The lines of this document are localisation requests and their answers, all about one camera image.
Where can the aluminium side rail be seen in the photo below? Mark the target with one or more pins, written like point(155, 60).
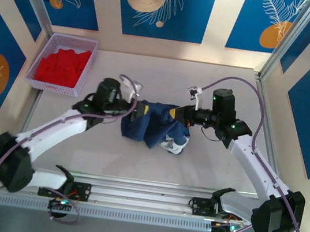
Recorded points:
point(272, 151)
point(32, 103)

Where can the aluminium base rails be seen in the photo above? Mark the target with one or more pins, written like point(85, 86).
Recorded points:
point(137, 195)

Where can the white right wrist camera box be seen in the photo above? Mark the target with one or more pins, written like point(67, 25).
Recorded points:
point(195, 91)

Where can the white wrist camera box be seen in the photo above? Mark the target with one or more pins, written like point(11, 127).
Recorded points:
point(137, 85)
point(195, 91)

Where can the navy blue printed t-shirt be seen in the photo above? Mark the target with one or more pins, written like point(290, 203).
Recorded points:
point(153, 127)

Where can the black right controller board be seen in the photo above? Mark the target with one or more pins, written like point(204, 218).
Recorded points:
point(222, 229)

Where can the lavender plastic basket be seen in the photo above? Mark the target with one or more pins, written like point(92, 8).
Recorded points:
point(73, 40)

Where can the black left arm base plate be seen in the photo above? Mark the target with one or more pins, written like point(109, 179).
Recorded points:
point(82, 191)

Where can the red cloth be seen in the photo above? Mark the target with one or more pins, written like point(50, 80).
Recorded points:
point(54, 66)

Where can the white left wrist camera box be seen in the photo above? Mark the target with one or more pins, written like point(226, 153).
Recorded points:
point(137, 85)

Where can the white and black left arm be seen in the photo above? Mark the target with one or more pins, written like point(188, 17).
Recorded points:
point(53, 130)

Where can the black controller board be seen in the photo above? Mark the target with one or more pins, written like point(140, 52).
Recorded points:
point(222, 229)
point(60, 205)

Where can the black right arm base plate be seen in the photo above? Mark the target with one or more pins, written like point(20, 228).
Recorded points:
point(198, 207)

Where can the black left controller board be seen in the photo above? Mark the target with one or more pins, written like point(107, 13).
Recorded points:
point(60, 205)

